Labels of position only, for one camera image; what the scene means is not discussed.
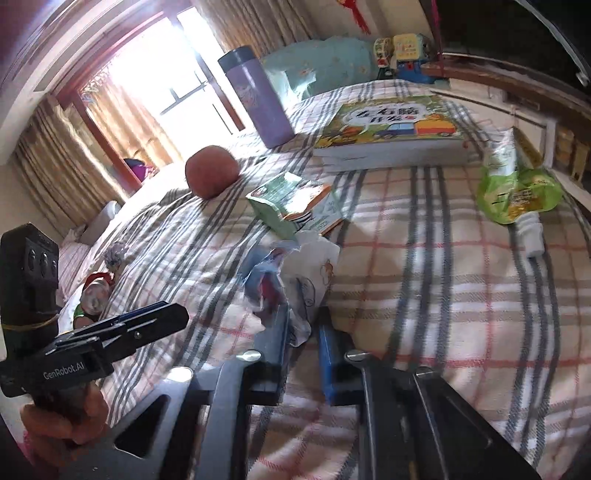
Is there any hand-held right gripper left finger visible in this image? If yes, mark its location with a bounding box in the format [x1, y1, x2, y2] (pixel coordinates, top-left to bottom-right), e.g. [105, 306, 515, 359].
[60, 305, 296, 480]

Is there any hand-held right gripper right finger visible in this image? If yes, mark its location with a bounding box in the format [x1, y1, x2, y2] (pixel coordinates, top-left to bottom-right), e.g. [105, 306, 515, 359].
[316, 307, 541, 480]

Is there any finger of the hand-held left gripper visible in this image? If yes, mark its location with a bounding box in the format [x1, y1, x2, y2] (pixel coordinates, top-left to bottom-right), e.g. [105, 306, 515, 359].
[55, 301, 190, 361]

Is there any white wrapper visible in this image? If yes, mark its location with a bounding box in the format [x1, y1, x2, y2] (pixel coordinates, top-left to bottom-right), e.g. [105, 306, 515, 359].
[238, 231, 342, 347]

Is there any person's left hand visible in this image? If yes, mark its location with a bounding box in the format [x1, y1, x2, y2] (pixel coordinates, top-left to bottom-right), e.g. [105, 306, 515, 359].
[21, 383, 112, 462]

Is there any red and green toy figure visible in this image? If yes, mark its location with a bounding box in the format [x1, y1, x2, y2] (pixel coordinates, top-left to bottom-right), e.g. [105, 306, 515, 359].
[74, 270, 116, 330]

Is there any grey fluffy toy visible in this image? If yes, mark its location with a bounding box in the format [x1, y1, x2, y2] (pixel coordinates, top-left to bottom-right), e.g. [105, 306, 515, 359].
[104, 242, 130, 273]

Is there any white bed pillow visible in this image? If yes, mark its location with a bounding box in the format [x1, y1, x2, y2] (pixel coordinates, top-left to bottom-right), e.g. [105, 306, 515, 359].
[78, 200, 123, 245]

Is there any beige patterned curtain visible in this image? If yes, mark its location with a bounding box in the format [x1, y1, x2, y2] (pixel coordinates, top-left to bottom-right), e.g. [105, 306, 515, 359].
[14, 83, 185, 232]
[194, 0, 324, 54]

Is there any plaid blanket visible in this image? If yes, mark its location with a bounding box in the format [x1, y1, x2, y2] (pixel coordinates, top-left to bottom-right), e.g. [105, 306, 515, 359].
[60, 78, 591, 480]

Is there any green drink carton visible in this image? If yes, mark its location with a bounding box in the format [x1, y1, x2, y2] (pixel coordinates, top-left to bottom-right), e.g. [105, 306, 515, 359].
[245, 172, 345, 241]

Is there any purple cloth item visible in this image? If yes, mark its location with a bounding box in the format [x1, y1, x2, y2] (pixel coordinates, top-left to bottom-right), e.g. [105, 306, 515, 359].
[122, 158, 153, 185]

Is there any reddish round fruit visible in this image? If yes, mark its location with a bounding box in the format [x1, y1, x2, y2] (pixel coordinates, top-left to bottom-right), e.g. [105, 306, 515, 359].
[185, 145, 241, 200]

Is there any purple thermos bottle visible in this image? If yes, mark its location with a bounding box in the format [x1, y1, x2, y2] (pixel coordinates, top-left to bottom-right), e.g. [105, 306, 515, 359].
[218, 45, 296, 149]

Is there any colourful children's book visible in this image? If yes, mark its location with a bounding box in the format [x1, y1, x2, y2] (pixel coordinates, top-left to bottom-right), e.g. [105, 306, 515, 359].
[311, 95, 469, 172]

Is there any green spout pouch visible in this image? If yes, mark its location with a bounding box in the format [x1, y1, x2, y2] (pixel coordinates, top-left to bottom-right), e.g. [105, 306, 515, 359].
[475, 129, 564, 258]

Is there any light blue pillow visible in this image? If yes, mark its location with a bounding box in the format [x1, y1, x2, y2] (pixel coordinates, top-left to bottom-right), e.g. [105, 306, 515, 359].
[261, 38, 379, 100]

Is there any white television cabinet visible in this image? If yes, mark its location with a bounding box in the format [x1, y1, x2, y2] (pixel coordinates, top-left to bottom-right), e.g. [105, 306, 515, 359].
[422, 51, 591, 208]

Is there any black flat television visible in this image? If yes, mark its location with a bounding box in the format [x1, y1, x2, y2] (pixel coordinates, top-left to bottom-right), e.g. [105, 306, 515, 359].
[418, 0, 591, 86]

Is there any window with wooden frame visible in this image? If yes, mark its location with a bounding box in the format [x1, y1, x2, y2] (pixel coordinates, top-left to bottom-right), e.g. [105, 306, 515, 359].
[46, 9, 247, 195]

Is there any red knot wall ornament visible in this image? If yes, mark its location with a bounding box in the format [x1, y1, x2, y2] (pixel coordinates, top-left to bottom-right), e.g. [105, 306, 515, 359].
[337, 0, 372, 35]

